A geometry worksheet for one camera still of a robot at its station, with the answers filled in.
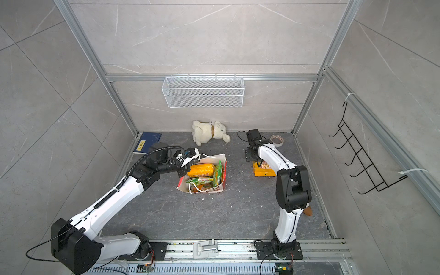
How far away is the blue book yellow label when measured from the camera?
1.12m

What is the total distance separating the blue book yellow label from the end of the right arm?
2.19 ft

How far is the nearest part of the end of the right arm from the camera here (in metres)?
0.70
